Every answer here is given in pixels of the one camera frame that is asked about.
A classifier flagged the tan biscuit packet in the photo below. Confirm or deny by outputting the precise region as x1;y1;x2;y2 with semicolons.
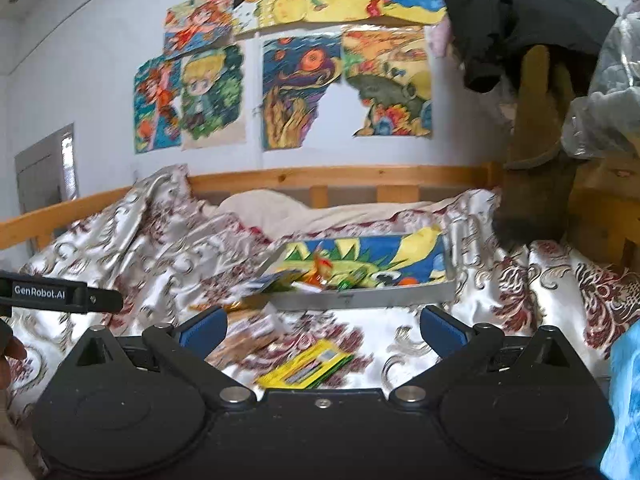
206;309;282;367

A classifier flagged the red hair figure wall drawing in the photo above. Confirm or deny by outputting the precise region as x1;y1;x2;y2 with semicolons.
132;57;184;155

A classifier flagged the grey tray with colourful drawing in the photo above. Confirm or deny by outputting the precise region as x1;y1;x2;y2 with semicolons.
264;232;459;312

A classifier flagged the grey door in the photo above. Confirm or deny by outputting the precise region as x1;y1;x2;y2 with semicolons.
14;122;80;207

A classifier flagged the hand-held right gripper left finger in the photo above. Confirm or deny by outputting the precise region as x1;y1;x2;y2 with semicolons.
62;306;258;407

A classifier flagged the beige pillow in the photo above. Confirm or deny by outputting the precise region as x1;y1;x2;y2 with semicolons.
219;190;437;242

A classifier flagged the torn yellow wall drawing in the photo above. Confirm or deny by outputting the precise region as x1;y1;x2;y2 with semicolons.
342;25;434;139

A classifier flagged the wooden bed rail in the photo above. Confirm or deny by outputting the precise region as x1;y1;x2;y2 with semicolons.
0;164;507;252

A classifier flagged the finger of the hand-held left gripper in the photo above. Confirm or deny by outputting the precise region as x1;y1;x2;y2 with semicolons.
82;286;125;313

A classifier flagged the brown hanging garment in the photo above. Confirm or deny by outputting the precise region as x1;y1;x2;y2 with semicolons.
492;44;582;243

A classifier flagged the blonde figure wall drawing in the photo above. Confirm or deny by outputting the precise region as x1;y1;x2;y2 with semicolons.
179;44;249;152

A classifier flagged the light blue cloth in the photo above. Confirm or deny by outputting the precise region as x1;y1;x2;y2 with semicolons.
599;332;640;480

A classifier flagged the small red hair wall drawing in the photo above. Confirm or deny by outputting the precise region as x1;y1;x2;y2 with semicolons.
164;0;237;59

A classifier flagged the person's left hand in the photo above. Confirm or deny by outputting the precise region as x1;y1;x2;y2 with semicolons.
0;319;29;393

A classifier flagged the yellow green snack packet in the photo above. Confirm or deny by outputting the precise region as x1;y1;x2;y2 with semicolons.
255;339;355;392

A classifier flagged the black hanging garment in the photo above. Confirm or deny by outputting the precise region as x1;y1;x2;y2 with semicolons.
441;0;620;95

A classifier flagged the blue orange swirl wall drawing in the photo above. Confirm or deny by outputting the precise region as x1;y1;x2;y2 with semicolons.
261;35;345;152

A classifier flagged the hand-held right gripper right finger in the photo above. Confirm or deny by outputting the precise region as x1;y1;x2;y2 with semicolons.
390;305;581;407

